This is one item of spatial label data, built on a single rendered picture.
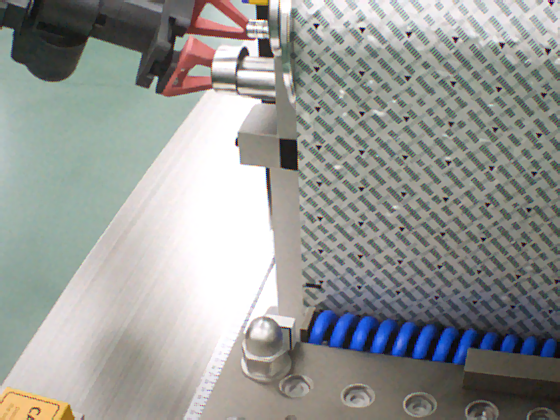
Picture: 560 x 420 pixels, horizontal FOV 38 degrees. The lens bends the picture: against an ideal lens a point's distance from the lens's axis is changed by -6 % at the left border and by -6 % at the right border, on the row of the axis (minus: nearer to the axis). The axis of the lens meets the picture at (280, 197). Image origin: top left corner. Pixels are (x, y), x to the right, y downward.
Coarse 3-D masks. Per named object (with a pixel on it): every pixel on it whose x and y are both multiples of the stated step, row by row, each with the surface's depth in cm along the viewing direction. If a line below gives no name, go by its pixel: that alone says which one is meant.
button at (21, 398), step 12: (0, 396) 73; (12, 396) 73; (24, 396) 73; (36, 396) 73; (0, 408) 72; (12, 408) 72; (24, 408) 72; (36, 408) 72; (48, 408) 72; (60, 408) 72
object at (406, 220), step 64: (320, 128) 57; (384, 128) 56; (448, 128) 55; (320, 192) 60; (384, 192) 59; (448, 192) 57; (512, 192) 56; (320, 256) 63; (384, 256) 62; (448, 256) 60; (512, 256) 59; (384, 320) 65; (448, 320) 64; (512, 320) 62
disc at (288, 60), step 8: (288, 0) 52; (288, 8) 52; (288, 16) 53; (288, 24) 53; (288, 32) 53; (288, 40) 53; (288, 48) 53; (288, 56) 54; (288, 64) 54; (288, 72) 55; (288, 80) 55; (288, 88) 56; (288, 96) 57
